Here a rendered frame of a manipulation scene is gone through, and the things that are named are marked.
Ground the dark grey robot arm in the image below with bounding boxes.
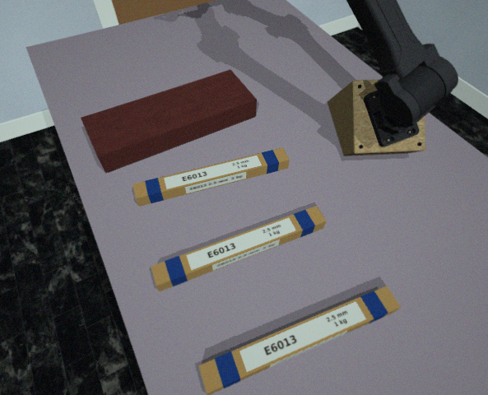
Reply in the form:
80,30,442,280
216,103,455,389
347,0,458,146

